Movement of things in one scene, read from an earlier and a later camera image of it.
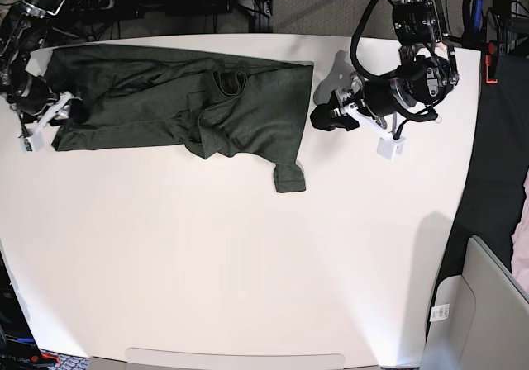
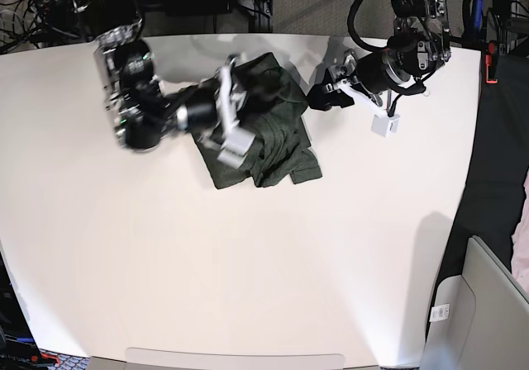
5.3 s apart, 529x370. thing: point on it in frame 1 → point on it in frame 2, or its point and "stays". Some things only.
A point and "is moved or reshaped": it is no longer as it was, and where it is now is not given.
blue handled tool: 477,13 stays
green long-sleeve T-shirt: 136,96 is moved or reshaped
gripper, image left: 33,96 → 200,115
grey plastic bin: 488,324 stays
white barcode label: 440,312 stays
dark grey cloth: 491,201 stays
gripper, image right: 378,98 → 371,70
